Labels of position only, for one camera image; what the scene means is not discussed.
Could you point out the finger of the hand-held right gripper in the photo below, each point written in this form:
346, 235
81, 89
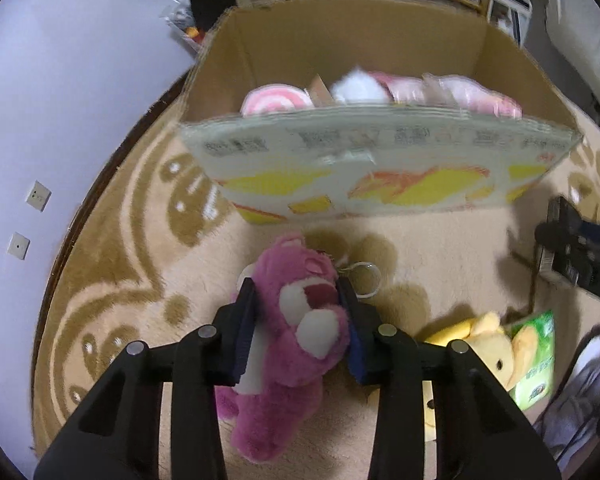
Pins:
560, 240

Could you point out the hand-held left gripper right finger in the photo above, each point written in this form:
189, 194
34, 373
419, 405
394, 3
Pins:
355, 355

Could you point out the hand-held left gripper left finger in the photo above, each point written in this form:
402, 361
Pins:
245, 330

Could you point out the pink bear plush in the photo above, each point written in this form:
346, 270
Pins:
285, 320

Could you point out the pink plastic plush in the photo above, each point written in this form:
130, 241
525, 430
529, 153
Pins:
455, 92

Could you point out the printed cardboard box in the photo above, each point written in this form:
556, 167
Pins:
380, 160

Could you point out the pink swirl roll plush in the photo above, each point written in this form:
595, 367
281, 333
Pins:
275, 100

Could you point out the white fluffy chick plush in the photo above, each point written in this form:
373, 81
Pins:
357, 87

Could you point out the green packet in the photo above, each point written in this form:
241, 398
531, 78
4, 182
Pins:
537, 365

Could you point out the grey fluffy slipper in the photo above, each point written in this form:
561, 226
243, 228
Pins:
577, 390

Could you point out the yellow bear plush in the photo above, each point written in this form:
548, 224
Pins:
485, 345

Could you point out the beige patterned carpet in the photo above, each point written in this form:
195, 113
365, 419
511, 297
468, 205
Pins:
130, 260

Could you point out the white bedding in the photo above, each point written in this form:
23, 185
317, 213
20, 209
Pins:
580, 25

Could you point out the white trolley cart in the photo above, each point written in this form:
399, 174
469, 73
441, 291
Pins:
510, 2

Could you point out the clear plastic bag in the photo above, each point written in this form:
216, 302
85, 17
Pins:
182, 22

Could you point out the square wall socket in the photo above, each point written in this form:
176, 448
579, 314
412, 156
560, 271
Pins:
18, 246
38, 195

